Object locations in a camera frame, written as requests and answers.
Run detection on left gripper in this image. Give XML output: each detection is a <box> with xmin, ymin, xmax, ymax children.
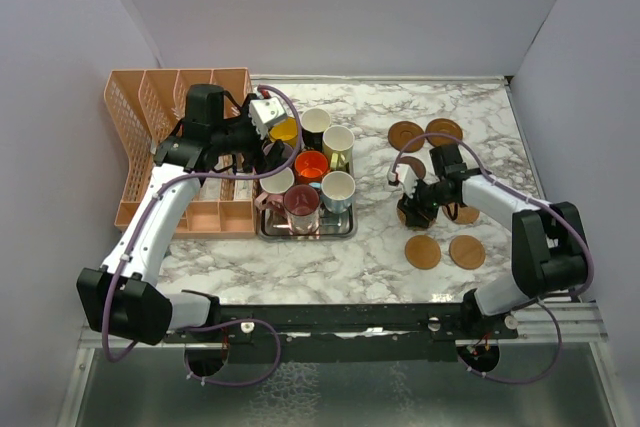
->
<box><xmin>212</xmin><ymin>94</ymin><xmax>290</xmax><ymax>175</ymax></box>

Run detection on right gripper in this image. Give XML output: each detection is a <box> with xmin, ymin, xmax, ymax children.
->
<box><xmin>398</xmin><ymin>176</ymin><xmax>454</xmax><ymax>228</ymax></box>

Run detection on woven rattan coaster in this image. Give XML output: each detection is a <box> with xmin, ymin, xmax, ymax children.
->
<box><xmin>396</xmin><ymin>199</ymin><xmax>436</xmax><ymax>230</ymax></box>
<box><xmin>442</xmin><ymin>203</ymin><xmax>480</xmax><ymax>225</ymax></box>

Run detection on dark walnut coaster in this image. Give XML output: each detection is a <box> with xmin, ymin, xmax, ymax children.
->
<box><xmin>396</xmin><ymin>156</ymin><xmax>426</xmax><ymax>182</ymax></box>

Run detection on light wood round coaster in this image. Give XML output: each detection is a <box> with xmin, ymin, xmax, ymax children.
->
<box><xmin>404</xmin><ymin>235</ymin><xmax>441</xmax><ymax>270</ymax></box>

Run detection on light wood grooved coaster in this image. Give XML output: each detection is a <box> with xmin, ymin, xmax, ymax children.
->
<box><xmin>449</xmin><ymin>235</ymin><xmax>486</xmax><ymax>270</ymax></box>

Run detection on pale yellow mug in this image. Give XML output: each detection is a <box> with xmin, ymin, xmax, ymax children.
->
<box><xmin>322</xmin><ymin>125</ymin><xmax>355</xmax><ymax>171</ymax></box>

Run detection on light blue mug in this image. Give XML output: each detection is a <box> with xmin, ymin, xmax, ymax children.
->
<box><xmin>321</xmin><ymin>171</ymin><xmax>356</xmax><ymax>214</ymax></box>

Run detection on brown ringed wooden coaster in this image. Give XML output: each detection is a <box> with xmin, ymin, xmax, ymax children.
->
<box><xmin>387</xmin><ymin>121</ymin><xmax>424</xmax><ymax>151</ymax></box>

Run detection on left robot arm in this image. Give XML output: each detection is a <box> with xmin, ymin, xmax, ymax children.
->
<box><xmin>76</xmin><ymin>84</ymin><xmax>299</xmax><ymax>345</ymax></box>

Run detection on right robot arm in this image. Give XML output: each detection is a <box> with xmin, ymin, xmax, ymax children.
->
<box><xmin>387</xmin><ymin>144</ymin><xmax>594</xmax><ymax>338</ymax></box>

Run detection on orange mug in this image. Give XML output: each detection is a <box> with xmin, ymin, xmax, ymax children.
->
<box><xmin>294</xmin><ymin>150</ymin><xmax>330</xmax><ymax>184</ymax></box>

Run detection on white stationery package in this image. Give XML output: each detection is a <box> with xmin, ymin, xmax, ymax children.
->
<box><xmin>233</xmin><ymin>180</ymin><xmax>253</xmax><ymax>201</ymax></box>

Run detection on dusty pink mug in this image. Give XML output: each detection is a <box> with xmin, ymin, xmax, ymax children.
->
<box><xmin>283</xmin><ymin>185</ymin><xmax>320</xmax><ymax>235</ymax></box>

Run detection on black mug white inside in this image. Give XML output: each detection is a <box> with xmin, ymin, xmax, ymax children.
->
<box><xmin>301</xmin><ymin>108</ymin><xmax>332</xmax><ymax>151</ymax></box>

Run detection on stainless steel tray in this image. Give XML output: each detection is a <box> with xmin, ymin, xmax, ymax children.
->
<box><xmin>255</xmin><ymin>133</ymin><xmax>359</xmax><ymax>243</ymax></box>

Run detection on peach plastic file organizer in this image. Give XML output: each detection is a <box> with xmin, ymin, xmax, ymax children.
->
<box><xmin>104</xmin><ymin>68</ymin><xmax>257</xmax><ymax>239</ymax></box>

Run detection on white mug pink handle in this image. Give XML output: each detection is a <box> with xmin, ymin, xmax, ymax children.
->
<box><xmin>254</xmin><ymin>167</ymin><xmax>295</xmax><ymax>212</ymax></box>

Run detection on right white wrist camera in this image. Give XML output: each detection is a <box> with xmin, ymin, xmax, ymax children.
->
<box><xmin>387</xmin><ymin>164</ymin><xmax>419</xmax><ymax>198</ymax></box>

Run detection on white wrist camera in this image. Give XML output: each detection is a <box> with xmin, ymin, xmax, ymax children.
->
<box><xmin>249</xmin><ymin>98</ymin><xmax>288</xmax><ymax>139</ymax></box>
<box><xmin>387</xmin><ymin>164</ymin><xmax>419</xmax><ymax>198</ymax></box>

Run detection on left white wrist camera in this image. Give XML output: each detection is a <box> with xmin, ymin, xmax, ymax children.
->
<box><xmin>249</xmin><ymin>98</ymin><xmax>288</xmax><ymax>139</ymax></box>

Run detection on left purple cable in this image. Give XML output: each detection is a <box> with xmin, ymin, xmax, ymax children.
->
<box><xmin>101</xmin><ymin>85</ymin><xmax>303</xmax><ymax>388</ymax></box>

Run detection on purple cable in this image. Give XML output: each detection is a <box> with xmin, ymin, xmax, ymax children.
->
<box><xmin>387</xmin><ymin>132</ymin><xmax>596</xmax><ymax>386</ymax></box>
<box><xmin>101</xmin><ymin>85</ymin><xmax>303</xmax><ymax>388</ymax></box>

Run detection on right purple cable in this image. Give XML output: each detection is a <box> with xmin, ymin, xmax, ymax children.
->
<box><xmin>387</xmin><ymin>132</ymin><xmax>596</xmax><ymax>386</ymax></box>

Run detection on black front mounting rail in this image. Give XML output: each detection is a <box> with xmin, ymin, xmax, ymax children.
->
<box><xmin>165</xmin><ymin>303</ymin><xmax>517</xmax><ymax>364</ymax></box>

